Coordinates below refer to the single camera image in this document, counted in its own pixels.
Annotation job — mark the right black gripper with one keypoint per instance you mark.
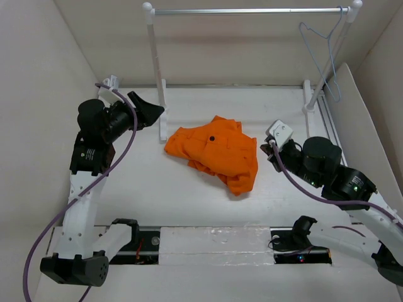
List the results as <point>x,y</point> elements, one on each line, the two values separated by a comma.
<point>267,148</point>

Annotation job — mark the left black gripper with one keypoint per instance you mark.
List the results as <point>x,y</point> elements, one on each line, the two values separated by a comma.
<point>147,112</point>

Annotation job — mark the orange trousers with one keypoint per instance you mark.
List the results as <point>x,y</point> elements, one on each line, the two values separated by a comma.
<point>220,149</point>

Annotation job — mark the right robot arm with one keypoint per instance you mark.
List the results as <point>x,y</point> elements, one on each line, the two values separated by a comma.
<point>315,169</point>

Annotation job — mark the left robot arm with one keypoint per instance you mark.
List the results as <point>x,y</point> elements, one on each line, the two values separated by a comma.
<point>79,258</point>

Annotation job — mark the white clothes rack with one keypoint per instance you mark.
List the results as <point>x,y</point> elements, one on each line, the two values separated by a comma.
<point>310,97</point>

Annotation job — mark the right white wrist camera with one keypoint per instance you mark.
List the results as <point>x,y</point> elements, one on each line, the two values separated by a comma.
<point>279,132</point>

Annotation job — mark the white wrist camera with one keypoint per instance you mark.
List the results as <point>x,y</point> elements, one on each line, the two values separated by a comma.
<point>279,132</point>
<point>105,90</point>

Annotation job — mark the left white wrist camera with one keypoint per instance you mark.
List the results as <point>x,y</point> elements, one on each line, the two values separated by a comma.
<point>105,90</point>

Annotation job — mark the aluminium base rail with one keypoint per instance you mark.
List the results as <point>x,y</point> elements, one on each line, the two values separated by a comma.
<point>218,246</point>

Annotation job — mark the blue wire hanger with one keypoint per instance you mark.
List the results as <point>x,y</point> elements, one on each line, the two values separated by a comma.
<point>328,37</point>

